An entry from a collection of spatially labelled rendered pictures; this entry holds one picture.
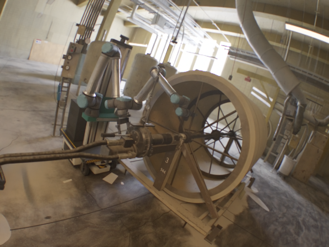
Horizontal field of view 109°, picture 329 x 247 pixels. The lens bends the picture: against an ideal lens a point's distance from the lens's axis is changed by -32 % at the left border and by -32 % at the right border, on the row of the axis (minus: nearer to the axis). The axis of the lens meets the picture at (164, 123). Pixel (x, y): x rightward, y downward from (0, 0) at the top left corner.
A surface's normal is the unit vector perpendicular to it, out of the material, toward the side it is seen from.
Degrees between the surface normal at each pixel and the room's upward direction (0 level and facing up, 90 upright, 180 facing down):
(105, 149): 90
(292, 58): 90
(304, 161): 90
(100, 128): 90
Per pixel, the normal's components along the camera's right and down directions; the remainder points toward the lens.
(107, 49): -0.15, 0.06
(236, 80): -0.62, -0.03
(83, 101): -0.26, 0.24
